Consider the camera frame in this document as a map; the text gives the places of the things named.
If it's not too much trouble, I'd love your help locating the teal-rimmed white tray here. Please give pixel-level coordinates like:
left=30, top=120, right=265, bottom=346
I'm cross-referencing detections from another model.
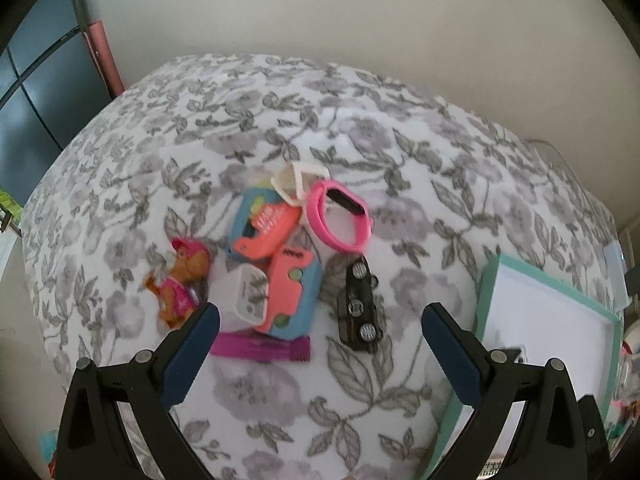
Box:
left=424, top=256, right=622, bottom=479

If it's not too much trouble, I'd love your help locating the pink pole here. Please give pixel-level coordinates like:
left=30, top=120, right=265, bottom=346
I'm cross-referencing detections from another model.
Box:
left=82, top=21, right=126, bottom=98

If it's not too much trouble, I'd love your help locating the black toy car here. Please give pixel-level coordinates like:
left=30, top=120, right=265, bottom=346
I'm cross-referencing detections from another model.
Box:
left=336, top=256, right=383, bottom=354

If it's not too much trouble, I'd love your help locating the pink dog figurine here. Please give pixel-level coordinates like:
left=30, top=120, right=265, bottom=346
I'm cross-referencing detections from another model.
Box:
left=143, top=237, right=213, bottom=330

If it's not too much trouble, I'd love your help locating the lower blue orange toy card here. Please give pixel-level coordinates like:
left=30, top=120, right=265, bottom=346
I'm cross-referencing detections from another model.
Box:
left=255, top=245, right=323, bottom=341

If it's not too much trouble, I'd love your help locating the white power adapter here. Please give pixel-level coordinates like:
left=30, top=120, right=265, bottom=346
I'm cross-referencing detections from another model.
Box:
left=216, top=263, right=269, bottom=332

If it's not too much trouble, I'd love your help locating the magenta comb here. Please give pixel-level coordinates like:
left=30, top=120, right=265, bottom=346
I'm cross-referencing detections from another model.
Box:
left=209, top=330, right=311, bottom=363

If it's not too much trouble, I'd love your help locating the pink fitness band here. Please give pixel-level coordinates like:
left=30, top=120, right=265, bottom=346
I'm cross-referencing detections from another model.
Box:
left=305, top=179, right=372, bottom=252

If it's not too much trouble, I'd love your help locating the dark blue cabinet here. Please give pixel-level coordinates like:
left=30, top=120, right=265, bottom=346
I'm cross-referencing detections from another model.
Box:
left=1, top=0, right=112, bottom=206

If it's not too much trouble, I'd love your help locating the black power adapter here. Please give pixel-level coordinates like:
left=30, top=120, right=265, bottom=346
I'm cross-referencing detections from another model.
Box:
left=501, top=346, right=527, bottom=364

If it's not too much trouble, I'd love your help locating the translucent white box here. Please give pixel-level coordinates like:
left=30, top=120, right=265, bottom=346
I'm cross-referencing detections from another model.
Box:
left=603, top=240, right=631, bottom=311

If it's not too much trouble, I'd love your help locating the white plastic frame holder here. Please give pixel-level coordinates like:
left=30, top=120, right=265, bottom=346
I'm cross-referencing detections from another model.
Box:
left=270, top=160, right=330, bottom=207

